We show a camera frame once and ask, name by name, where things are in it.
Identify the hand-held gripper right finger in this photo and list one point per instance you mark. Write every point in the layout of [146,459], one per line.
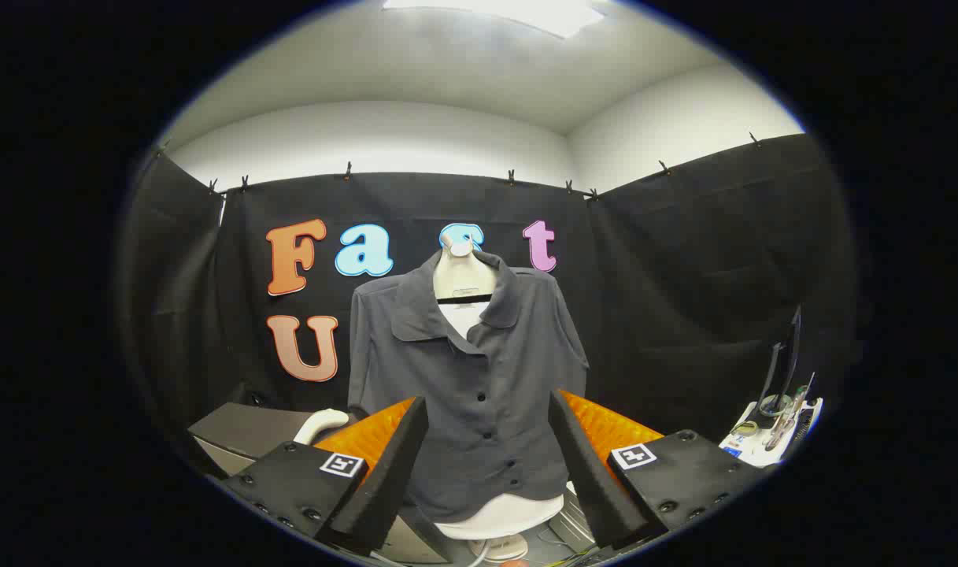
[589,472]

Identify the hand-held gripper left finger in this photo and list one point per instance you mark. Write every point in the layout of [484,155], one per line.
[392,472]

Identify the white garment steamer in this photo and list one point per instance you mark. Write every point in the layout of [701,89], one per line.
[313,426]

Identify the grey button shirt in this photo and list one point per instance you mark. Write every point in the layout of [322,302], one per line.
[486,394]

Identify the grey drawer cabinet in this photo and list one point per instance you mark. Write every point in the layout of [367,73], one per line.
[242,429]

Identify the white tray with small items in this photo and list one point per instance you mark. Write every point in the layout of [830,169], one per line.
[750,449]

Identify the cream mannequin hanger stand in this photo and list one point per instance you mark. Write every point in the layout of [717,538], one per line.
[463,272]

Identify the black upright stand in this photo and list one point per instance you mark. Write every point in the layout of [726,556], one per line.
[789,354]

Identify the row of black clips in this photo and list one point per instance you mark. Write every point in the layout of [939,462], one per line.
[348,169]

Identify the ceiling light panel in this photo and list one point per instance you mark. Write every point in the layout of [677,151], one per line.
[526,12]

